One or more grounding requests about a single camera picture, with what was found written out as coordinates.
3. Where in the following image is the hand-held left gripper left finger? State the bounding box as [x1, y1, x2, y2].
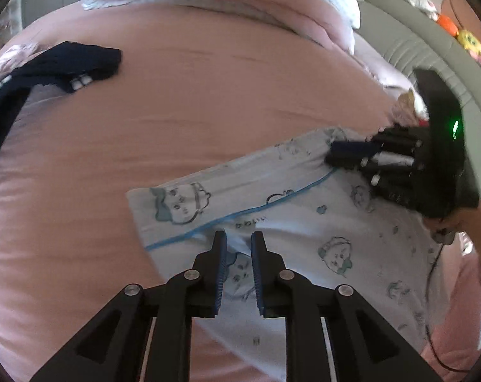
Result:
[29, 231, 228, 382]

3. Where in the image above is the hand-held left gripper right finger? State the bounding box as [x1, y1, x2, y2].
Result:
[250, 231, 442, 382]

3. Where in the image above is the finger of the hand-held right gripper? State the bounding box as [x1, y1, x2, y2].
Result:
[329, 126, 424, 158]
[324, 153, 424, 209]

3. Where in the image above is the light blue pajama top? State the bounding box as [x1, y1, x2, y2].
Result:
[125, 126, 450, 382]

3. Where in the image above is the person's right hand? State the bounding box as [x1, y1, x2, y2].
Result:
[431, 203, 481, 267]

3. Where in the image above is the cream folded garment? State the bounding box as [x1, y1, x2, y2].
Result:
[392, 89, 428, 128]

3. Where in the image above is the pale pink pillow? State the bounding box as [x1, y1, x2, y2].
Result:
[354, 34, 420, 92]

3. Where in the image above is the yellow plush toy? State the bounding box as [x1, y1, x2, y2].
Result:
[457, 28, 481, 54]

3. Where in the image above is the grey-green padded headboard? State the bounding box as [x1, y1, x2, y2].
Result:
[354, 0, 481, 203]

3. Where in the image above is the orange plush toy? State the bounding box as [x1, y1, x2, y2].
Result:
[437, 14, 460, 36]

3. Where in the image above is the folded pink checked duvet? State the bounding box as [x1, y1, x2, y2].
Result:
[59, 0, 362, 54]

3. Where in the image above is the bed with pink sheet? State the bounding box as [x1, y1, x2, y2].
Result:
[0, 0, 428, 382]

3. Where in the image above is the navy garment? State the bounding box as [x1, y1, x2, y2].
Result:
[0, 41, 124, 172]

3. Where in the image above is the pink white floral garment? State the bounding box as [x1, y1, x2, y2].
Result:
[0, 44, 46, 82]

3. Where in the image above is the black cable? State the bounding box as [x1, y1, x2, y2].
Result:
[424, 241, 474, 372]

